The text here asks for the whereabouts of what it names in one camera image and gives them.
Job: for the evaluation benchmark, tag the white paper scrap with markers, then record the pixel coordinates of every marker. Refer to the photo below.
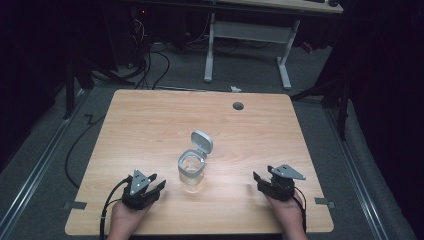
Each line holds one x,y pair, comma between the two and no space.
235,89

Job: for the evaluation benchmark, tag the black metal stand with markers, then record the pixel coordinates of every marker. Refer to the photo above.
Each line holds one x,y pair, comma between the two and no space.
71,86
336,96

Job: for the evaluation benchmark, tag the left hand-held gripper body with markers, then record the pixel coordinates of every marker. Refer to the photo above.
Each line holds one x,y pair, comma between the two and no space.
136,186

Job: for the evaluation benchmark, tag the metal floor rail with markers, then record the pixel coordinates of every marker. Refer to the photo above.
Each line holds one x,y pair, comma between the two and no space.
36,170
356,173

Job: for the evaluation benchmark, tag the person's left hand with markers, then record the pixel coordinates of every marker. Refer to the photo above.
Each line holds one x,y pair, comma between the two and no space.
125,220

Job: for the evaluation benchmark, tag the red object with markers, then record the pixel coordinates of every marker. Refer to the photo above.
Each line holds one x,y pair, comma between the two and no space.
307,46

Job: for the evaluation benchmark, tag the white-framed desk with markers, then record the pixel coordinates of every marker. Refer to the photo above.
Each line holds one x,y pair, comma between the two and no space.
248,31

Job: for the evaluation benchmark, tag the clear jar with grey lid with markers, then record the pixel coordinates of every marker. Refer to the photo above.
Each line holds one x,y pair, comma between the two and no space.
195,160

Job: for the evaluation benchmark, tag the grey tape piece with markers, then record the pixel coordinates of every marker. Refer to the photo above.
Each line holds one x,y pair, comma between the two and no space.
75,205
324,201

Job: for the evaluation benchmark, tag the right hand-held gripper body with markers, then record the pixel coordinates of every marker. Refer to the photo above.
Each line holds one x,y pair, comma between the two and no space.
281,188

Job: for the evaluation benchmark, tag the person's right hand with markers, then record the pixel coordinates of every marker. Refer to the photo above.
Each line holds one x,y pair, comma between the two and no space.
288,213

